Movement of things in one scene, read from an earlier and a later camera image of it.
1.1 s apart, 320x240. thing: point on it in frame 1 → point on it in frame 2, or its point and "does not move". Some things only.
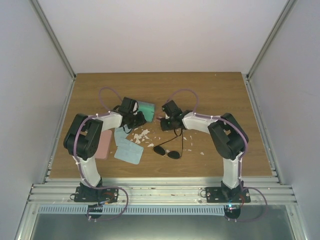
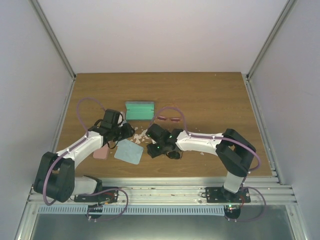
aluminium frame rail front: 59,190 does not move
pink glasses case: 103,149 does not move
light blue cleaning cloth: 127,150 does not move
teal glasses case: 148,110 does not move
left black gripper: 142,121 → 127,132
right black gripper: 164,127 → 152,152
